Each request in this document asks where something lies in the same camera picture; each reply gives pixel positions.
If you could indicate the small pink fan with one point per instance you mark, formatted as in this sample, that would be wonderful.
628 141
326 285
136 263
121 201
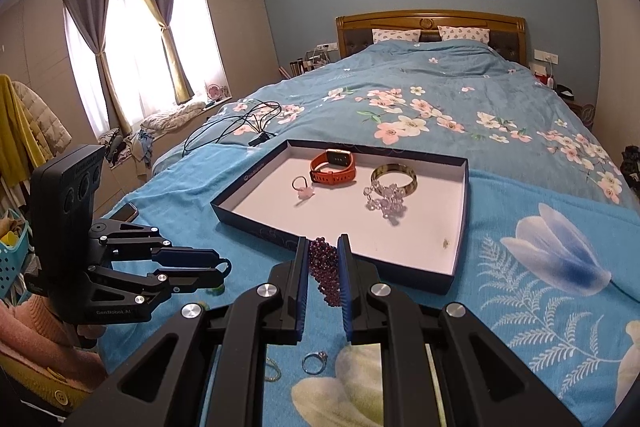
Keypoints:
214 92

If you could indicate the beige wardrobe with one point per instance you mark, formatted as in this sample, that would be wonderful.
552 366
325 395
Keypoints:
615 32
235 22

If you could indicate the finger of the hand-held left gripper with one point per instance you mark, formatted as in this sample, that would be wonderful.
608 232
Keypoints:
190 256
195 279

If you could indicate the cream puffer jacket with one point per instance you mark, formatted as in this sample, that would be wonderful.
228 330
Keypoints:
47 122

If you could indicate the person's left hand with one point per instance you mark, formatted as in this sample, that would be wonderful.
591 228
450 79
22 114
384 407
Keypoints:
92 331

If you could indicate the pile of dark clothes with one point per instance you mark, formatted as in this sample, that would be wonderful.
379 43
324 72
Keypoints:
631 167

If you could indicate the person's left forearm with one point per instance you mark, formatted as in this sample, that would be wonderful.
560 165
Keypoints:
45 337

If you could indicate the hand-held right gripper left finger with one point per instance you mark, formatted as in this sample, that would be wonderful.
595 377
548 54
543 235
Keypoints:
301 292

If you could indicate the white wall socket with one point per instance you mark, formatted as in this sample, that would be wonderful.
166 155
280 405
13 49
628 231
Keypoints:
326 47
546 55

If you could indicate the light blue flower-print blanket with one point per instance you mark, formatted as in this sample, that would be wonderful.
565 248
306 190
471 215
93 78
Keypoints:
500 257

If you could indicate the wooden bed headboard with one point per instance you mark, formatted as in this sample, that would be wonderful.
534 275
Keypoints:
350 27

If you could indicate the blue floral duvet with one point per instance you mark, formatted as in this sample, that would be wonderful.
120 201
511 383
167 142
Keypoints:
450 72

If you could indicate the gold bangle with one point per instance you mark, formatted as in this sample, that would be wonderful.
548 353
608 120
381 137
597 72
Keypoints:
410 187

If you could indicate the orange wristwatch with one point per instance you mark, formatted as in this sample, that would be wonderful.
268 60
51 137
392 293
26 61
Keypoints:
332 174

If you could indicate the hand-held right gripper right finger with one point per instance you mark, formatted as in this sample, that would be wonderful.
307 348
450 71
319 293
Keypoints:
346 292

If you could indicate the dark small box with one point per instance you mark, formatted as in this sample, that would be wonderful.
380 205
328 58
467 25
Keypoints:
566 91

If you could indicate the dark blue shallow box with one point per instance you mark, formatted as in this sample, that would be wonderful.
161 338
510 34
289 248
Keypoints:
400 247

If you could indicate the black smartphone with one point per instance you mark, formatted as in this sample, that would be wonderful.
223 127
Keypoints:
126 213

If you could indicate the yellow buttoned garment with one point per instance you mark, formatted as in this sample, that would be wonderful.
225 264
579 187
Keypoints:
50 399

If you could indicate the white sheer curtain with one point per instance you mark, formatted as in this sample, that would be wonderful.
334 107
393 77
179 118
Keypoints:
125 42

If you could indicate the cream quilted blanket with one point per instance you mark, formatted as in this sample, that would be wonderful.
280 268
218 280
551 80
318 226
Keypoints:
170 117

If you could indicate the grey and yellow curtain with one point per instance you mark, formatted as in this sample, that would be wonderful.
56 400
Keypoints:
165 7
85 22

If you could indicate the pile of mixed clothes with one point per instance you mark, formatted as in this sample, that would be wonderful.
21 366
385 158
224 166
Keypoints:
125 147

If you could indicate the blue plastic basket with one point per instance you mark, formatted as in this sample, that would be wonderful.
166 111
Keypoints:
12 262

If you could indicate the row of cosmetic bottles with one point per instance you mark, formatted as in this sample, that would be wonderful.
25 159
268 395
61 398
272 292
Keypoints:
307 64

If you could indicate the yellow cardigan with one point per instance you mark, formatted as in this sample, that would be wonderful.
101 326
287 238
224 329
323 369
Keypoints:
15 132

